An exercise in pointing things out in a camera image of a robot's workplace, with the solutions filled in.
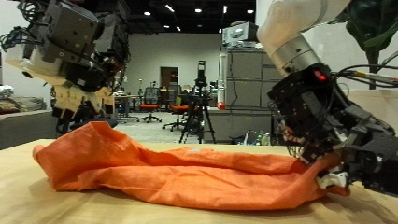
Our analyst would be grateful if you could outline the grey sofa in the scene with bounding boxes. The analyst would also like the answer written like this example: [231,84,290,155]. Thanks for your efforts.
[0,109,58,150]

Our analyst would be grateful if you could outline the wooden office desk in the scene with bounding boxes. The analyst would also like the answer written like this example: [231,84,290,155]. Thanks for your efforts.
[114,94,142,120]

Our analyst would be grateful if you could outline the green plastic bottles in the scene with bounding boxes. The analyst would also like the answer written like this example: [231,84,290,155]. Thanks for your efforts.
[247,130,271,147]

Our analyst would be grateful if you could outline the black camera tripod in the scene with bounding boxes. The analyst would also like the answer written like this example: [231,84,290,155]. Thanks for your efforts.
[178,60,217,145]

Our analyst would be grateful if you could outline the orange button shirt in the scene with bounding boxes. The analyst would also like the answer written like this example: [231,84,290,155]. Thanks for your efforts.
[32,120,351,211]

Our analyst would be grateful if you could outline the white plant pot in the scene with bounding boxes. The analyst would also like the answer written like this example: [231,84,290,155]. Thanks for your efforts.
[343,89,398,133]

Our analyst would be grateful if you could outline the grey metal cabinet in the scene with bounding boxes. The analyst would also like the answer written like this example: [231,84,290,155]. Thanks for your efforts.
[218,47,291,112]

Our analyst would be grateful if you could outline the brown door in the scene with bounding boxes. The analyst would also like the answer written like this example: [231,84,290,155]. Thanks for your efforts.
[160,66,179,90]

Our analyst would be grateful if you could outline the grey brown cushion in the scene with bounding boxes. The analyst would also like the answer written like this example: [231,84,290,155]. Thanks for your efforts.
[0,95,46,114]

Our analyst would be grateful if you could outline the black orange cable bundle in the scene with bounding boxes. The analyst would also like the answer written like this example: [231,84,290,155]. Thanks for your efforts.
[334,64,398,89]

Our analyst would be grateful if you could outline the green leafy plant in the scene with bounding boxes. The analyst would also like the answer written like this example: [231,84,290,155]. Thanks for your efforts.
[331,0,398,91]

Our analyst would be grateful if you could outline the orange seat mesh chair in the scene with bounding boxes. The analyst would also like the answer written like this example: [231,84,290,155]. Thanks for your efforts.
[136,87,161,123]
[161,84,190,132]

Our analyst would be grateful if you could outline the grey box monitor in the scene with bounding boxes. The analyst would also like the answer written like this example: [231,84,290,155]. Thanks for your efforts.
[221,21,261,49]

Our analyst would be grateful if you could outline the black office chair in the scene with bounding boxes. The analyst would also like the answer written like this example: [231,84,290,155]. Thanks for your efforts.
[54,115,120,138]

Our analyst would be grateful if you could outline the grey low counter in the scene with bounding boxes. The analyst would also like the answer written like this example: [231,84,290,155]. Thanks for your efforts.
[202,108,278,145]

